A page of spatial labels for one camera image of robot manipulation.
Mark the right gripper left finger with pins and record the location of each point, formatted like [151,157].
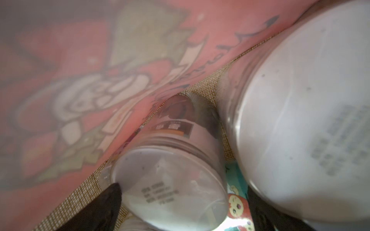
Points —
[99,215]

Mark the red burlap canvas bag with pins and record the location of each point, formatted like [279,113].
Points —
[80,79]

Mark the wide jar white bottom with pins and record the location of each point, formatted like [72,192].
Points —
[172,174]

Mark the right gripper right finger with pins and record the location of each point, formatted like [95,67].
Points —
[267,218]

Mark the wide jar strawberry label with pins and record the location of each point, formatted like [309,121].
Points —
[239,215]

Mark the wide jar dark lid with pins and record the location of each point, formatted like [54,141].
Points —
[296,111]

